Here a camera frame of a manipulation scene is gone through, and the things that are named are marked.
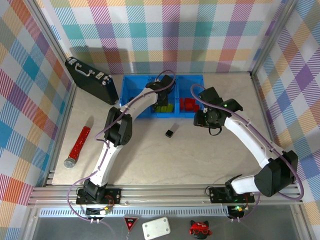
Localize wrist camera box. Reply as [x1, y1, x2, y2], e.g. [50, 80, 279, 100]
[199, 86, 224, 109]
[159, 91, 172, 104]

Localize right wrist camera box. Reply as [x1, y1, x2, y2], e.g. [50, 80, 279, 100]
[199, 86, 224, 109]

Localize small circuit board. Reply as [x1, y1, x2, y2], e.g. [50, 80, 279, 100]
[86, 206, 112, 216]
[228, 204, 251, 213]

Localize slotted grey cable duct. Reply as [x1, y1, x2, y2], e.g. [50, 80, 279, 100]
[39, 206, 231, 218]

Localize red triangular stop button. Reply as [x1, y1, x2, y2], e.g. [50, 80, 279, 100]
[123, 216, 140, 232]

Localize red glitter tube silver cap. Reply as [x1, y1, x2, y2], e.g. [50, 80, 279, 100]
[63, 125, 92, 169]

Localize aluminium frame post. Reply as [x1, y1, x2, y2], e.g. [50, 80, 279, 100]
[26, 0, 77, 86]
[249, 0, 301, 75]

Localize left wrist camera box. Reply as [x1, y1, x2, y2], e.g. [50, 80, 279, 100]
[159, 91, 172, 104]

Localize thin black cable loop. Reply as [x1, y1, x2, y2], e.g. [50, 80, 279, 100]
[208, 126, 223, 137]

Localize black cat figure red glasses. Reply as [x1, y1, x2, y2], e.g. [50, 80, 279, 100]
[188, 219, 213, 237]

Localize black carrying case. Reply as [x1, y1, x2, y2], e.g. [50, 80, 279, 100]
[64, 57, 120, 106]

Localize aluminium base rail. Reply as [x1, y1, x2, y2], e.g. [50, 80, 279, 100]
[27, 184, 303, 209]

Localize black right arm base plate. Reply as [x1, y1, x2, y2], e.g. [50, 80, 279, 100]
[208, 186, 256, 204]

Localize aluminium side rail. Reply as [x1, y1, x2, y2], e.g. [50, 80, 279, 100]
[249, 71, 303, 198]
[44, 81, 77, 187]

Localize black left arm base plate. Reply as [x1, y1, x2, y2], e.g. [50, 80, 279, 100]
[75, 188, 122, 206]

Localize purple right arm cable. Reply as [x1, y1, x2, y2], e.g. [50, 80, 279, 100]
[191, 84, 305, 223]

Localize white plastic box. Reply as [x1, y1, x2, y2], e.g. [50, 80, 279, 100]
[141, 216, 172, 240]

